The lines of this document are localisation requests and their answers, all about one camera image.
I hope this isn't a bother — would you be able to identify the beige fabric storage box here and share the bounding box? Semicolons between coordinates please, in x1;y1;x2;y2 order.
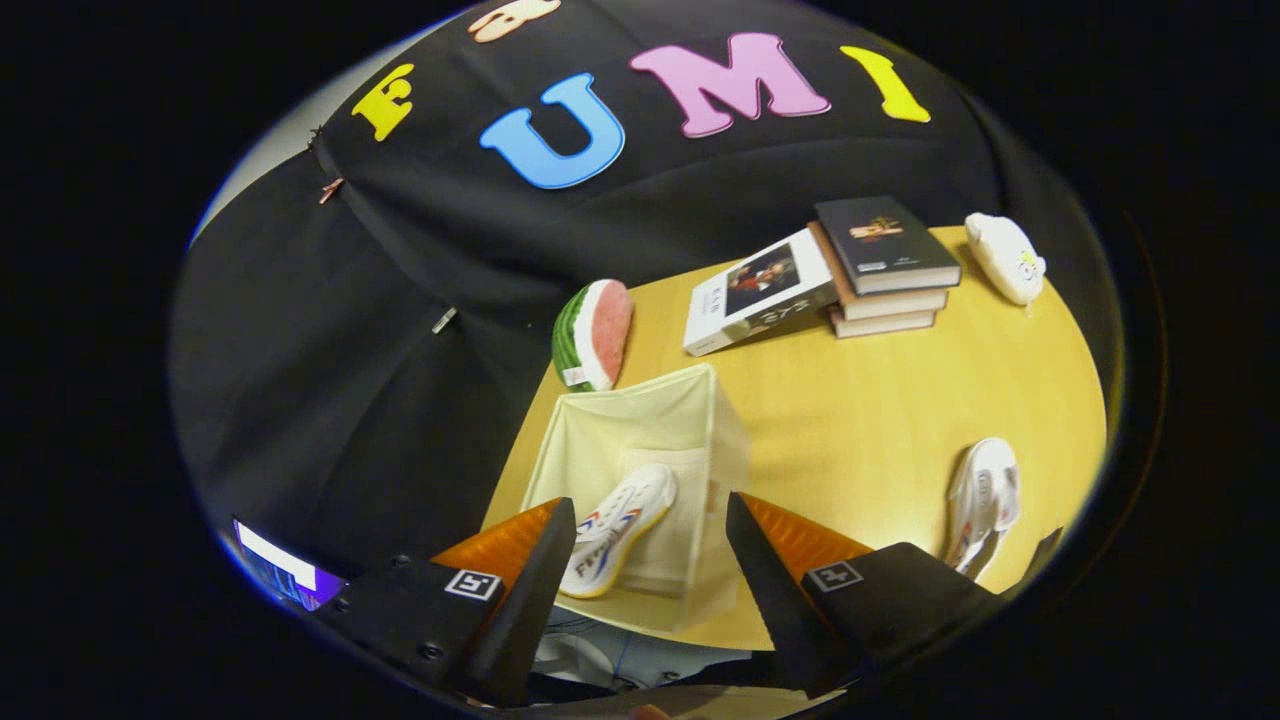
520;363;753;636

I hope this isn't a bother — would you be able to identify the white plush toy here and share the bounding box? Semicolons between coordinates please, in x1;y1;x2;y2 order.
964;212;1047;307

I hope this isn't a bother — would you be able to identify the lit monitor screen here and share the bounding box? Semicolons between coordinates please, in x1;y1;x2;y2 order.
232;518;346;611

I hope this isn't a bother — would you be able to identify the white canvas shoe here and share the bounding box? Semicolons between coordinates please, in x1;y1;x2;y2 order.
945;437;1023;581
558;463;679;601

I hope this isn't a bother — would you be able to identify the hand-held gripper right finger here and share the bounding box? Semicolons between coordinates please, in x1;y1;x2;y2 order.
725;491;1001;701

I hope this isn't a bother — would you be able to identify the watermelon slice plush toy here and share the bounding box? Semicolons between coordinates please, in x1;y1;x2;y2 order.
551;279;635;393

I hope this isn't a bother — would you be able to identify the dark cover book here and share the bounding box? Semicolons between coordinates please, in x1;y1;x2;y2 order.
813;196;963;296

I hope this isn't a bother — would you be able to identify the white book with portrait cover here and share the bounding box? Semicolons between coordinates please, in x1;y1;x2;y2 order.
683;228;839;358

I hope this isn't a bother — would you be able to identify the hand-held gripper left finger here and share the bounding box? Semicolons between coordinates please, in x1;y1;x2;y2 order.
335;497;578;709

